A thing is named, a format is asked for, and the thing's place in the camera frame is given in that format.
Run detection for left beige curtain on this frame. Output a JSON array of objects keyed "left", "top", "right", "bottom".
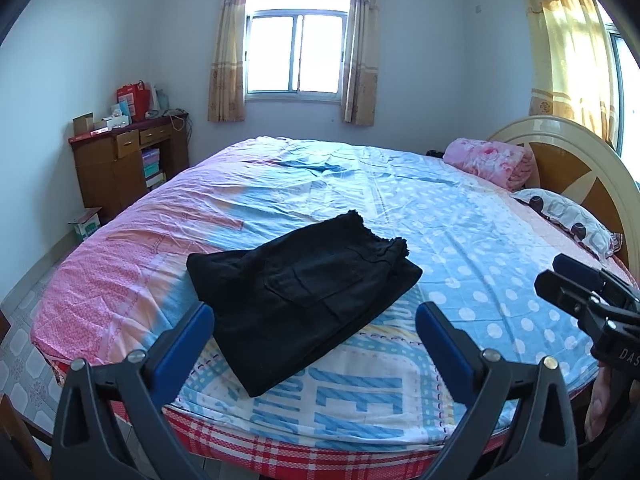
[{"left": 207, "top": 0, "right": 246, "bottom": 122}]

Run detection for white box on floor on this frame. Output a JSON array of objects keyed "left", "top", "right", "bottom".
[{"left": 68, "top": 207, "right": 101, "bottom": 242}]

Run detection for right beige curtain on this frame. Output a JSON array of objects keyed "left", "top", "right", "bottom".
[{"left": 342, "top": 0, "right": 380, "bottom": 127}]

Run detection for wooden bed headboard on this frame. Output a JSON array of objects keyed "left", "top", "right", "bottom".
[{"left": 489, "top": 115, "right": 640, "bottom": 278}]

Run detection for yellow curtain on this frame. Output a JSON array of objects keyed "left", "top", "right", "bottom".
[{"left": 525, "top": 0, "right": 618, "bottom": 148}]

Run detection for cardboard box on desk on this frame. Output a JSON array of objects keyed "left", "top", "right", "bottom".
[{"left": 73, "top": 113, "right": 94, "bottom": 136}]

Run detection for black pants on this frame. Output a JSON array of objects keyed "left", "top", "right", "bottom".
[{"left": 186, "top": 210, "right": 422, "bottom": 398}]

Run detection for pink folded blanket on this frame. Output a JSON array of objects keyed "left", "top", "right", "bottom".
[{"left": 442, "top": 138, "right": 537, "bottom": 192}]

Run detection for brown wooden desk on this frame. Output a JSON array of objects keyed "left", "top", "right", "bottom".
[{"left": 68, "top": 112, "right": 190, "bottom": 223}]

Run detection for person right hand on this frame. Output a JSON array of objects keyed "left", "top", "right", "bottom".
[{"left": 584, "top": 363, "right": 612, "bottom": 442}]

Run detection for beige curtain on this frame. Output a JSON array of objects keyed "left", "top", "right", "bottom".
[
  {"left": 342, "top": 0, "right": 380, "bottom": 127},
  {"left": 207, "top": 0, "right": 246, "bottom": 122}
]

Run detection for spotted pillow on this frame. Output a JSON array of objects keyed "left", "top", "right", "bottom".
[{"left": 512, "top": 188, "right": 624, "bottom": 261}]

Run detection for pink blue bed sheet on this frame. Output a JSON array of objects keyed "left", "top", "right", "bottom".
[{"left": 32, "top": 136, "right": 631, "bottom": 479}]

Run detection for window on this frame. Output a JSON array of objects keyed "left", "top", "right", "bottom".
[{"left": 245, "top": 0, "right": 350, "bottom": 102}]

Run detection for red gift bag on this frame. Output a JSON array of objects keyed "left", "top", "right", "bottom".
[{"left": 116, "top": 80, "right": 151, "bottom": 122}]

